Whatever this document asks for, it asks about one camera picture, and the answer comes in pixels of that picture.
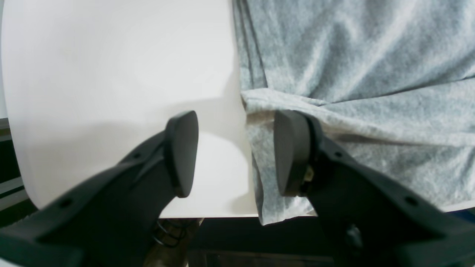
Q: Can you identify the grey T-shirt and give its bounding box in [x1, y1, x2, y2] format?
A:
[232, 0, 475, 226]

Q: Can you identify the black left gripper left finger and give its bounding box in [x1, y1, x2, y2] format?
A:
[0, 111, 199, 267]

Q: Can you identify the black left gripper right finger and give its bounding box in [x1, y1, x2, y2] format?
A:
[274, 110, 475, 267]

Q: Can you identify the black box under table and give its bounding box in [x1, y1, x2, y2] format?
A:
[188, 217, 335, 267]

